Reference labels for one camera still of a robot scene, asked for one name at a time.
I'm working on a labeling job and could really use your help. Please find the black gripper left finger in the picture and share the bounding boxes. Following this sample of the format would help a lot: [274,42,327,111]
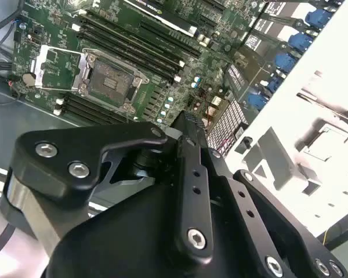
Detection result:
[0,111,216,263]

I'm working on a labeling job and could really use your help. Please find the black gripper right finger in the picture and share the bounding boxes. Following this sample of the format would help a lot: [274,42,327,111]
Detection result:
[191,112,348,278]

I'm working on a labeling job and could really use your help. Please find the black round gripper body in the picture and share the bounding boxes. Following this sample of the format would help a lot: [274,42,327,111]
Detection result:
[48,144,259,278]

